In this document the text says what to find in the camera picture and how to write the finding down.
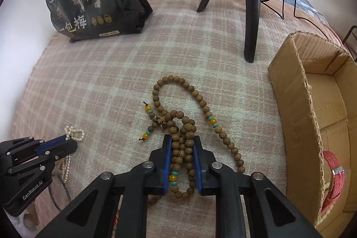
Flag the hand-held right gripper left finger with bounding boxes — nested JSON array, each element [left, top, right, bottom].
[[35, 134, 172, 238]]

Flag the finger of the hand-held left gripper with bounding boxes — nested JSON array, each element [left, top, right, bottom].
[[8, 140, 78, 176], [0, 135, 71, 160]]

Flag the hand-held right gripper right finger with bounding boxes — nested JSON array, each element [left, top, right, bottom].
[[193, 135, 324, 238]]

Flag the white pearl necklace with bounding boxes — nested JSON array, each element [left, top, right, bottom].
[[57, 126, 85, 185]]

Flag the wooden bead necklace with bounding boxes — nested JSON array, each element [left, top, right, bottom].
[[139, 75, 246, 205]]

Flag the cardboard box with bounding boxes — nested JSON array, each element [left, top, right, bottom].
[[268, 31, 357, 230]]

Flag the pink plaid blanket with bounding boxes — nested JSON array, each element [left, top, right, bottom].
[[8, 0, 344, 238]]

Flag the black tripod legs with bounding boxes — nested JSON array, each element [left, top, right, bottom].
[[197, 0, 261, 63]]

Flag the black metal rack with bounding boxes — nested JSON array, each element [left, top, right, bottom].
[[342, 25, 357, 60]]

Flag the thin blue cord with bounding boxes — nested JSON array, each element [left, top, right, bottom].
[[48, 171, 69, 212]]

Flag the red watch strap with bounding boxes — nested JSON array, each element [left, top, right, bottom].
[[319, 151, 346, 217]]

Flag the cream bead bracelet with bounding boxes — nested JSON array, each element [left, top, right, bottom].
[[317, 207, 336, 225]]

